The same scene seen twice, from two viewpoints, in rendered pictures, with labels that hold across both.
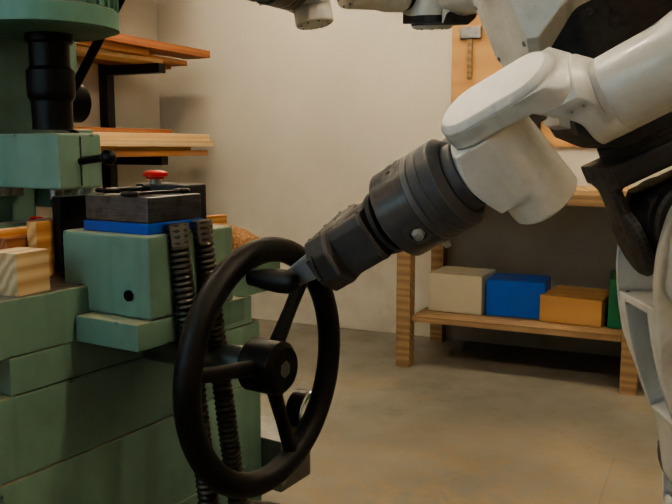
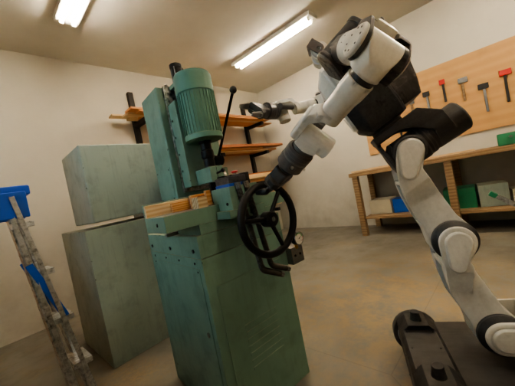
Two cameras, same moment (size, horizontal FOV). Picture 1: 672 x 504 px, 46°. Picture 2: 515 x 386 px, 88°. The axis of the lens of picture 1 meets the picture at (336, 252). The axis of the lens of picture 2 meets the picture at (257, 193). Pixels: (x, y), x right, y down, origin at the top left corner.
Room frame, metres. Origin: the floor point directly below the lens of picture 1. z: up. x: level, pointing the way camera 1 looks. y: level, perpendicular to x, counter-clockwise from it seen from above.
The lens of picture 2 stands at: (-0.12, -0.22, 0.94)
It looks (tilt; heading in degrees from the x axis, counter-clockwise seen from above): 2 degrees down; 19
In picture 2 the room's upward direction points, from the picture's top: 11 degrees counter-clockwise
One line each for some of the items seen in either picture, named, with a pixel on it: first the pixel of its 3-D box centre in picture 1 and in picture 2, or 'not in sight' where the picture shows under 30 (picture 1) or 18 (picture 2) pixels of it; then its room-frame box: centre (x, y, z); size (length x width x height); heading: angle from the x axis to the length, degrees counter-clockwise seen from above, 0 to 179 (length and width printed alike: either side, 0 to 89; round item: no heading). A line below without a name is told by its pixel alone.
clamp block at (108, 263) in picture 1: (150, 265); (235, 197); (0.91, 0.22, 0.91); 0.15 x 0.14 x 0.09; 149
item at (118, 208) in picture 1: (153, 203); (233, 179); (0.91, 0.21, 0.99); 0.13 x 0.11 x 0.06; 149
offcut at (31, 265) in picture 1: (18, 271); (199, 202); (0.82, 0.34, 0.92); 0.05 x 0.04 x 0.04; 156
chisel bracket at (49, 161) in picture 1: (46, 166); (210, 177); (1.04, 0.38, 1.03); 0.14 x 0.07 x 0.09; 59
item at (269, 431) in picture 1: (266, 450); (289, 253); (1.18, 0.11, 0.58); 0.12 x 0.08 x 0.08; 59
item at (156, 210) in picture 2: not in sight; (209, 198); (1.02, 0.40, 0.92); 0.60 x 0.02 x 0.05; 149
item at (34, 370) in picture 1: (93, 327); (227, 218); (1.00, 0.32, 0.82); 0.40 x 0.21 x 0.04; 149
